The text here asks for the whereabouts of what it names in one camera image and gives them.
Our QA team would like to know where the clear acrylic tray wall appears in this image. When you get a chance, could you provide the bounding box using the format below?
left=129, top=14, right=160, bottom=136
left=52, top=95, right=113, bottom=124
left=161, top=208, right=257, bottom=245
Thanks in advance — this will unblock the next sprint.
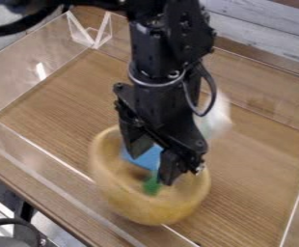
left=0, top=8, right=299, bottom=247

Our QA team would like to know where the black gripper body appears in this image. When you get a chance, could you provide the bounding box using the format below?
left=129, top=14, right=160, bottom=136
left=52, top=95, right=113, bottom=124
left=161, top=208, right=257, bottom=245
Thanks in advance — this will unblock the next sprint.
left=113, top=64, right=208, bottom=174

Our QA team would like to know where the green Expo marker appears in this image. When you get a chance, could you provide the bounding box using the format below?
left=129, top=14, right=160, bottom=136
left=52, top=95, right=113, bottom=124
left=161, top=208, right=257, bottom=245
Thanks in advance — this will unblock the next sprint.
left=143, top=92, right=232, bottom=196

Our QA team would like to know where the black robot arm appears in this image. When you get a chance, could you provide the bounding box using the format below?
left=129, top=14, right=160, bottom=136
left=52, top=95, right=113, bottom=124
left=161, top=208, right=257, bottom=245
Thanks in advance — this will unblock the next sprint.
left=29, top=0, right=217, bottom=185

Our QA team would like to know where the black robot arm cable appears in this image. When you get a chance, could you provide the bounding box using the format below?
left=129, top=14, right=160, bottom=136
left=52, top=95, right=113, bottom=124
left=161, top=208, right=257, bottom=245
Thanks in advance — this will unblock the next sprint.
left=0, top=0, right=72, bottom=39

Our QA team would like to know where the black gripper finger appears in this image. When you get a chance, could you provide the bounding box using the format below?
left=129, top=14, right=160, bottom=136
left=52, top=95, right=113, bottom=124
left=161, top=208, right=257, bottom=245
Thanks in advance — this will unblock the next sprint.
left=120, top=120, right=153, bottom=158
left=159, top=150, right=188, bottom=186

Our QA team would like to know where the blue foam block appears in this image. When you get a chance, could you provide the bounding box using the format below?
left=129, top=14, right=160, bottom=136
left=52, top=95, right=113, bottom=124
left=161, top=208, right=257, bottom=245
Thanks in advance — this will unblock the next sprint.
left=121, top=145, right=163, bottom=171

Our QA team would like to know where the brown wooden bowl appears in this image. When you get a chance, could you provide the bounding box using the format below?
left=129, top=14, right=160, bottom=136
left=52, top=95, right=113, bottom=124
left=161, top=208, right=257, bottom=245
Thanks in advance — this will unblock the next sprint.
left=88, top=125, right=211, bottom=226

